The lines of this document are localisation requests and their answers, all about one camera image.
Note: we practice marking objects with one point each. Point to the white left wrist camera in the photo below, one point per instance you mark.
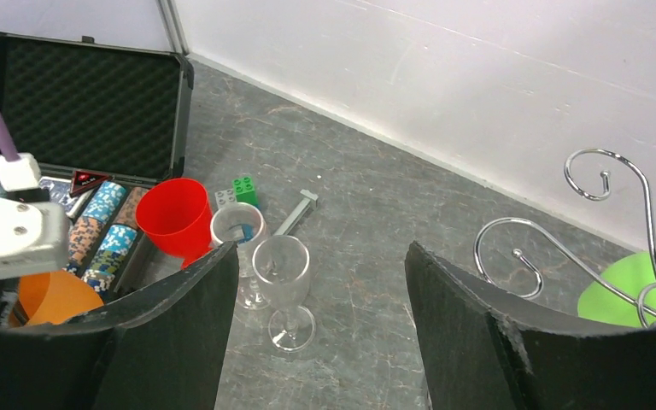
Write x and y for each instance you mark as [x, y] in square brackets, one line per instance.
[33, 238]

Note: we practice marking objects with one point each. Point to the blue poker chip row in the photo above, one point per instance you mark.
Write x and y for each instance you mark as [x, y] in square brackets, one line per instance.
[114, 205]

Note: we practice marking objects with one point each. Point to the triangular red dice holder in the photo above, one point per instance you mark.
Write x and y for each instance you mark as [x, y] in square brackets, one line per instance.
[82, 181]

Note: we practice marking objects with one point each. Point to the red plastic wine glass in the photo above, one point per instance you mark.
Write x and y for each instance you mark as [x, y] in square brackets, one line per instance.
[175, 215]

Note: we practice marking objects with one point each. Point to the grey toy brick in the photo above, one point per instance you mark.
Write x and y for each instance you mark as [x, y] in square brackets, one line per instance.
[224, 198]

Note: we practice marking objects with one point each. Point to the black poker chip case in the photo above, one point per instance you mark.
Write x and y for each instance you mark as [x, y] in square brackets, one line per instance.
[120, 111]

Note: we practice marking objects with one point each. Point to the aluminium frame rail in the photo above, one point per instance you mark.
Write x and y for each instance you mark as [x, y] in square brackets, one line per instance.
[173, 26]

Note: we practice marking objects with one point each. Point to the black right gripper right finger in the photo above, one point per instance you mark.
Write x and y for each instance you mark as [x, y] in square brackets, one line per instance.
[485, 348]

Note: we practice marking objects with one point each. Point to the orange plastic wine glass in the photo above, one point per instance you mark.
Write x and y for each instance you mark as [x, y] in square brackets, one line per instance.
[55, 297]

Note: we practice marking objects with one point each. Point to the green plastic wine glass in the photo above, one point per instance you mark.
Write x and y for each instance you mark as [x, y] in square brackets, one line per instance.
[630, 274]

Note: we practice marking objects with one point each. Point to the clear wine glass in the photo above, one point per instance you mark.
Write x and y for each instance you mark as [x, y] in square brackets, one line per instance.
[282, 266]
[245, 225]

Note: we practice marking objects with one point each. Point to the grey toy column piece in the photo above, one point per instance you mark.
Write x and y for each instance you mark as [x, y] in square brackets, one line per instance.
[308, 202]

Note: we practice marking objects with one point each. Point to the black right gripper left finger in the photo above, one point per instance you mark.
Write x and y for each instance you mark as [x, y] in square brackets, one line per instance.
[160, 347]

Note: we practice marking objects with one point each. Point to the chrome wire glass rack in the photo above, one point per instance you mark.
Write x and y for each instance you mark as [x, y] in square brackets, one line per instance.
[541, 259]

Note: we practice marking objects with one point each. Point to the green toy brick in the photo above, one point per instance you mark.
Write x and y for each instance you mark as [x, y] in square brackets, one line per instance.
[244, 191]

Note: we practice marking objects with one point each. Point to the playing card deck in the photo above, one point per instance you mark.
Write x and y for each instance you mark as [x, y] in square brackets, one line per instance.
[59, 190]

